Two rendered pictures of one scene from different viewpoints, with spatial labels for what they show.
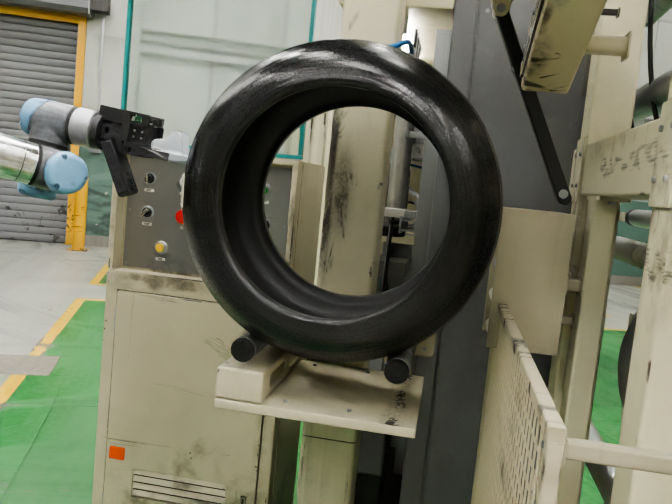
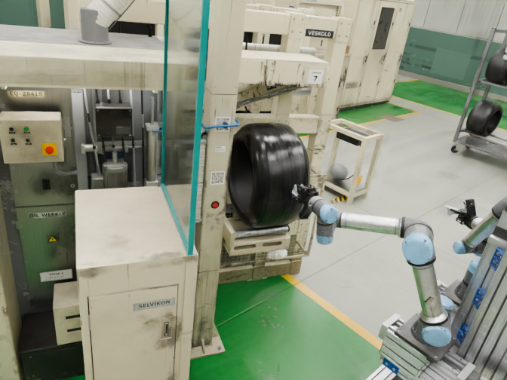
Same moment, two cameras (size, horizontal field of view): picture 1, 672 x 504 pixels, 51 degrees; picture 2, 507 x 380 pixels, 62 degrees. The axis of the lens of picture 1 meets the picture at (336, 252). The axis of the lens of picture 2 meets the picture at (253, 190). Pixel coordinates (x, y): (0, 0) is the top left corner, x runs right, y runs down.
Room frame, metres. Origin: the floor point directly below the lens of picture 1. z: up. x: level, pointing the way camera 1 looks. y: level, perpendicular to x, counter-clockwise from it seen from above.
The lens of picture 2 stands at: (2.58, 1.78, 2.16)
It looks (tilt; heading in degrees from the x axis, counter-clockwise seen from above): 26 degrees down; 237
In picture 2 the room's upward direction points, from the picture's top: 8 degrees clockwise
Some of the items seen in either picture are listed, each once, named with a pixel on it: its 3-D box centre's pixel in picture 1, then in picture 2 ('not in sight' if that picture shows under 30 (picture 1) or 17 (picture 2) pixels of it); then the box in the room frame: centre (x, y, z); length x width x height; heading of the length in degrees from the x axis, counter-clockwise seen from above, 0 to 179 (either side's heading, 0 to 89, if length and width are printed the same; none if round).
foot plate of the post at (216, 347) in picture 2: not in sight; (199, 338); (1.65, -0.04, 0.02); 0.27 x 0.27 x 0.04; 81
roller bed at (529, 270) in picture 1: (525, 276); not in sight; (1.55, -0.42, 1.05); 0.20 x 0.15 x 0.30; 171
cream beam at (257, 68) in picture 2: not in sight; (269, 68); (1.22, -0.29, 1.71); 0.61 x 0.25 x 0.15; 171
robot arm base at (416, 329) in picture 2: not in sight; (429, 327); (0.94, 0.97, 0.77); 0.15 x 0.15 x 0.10
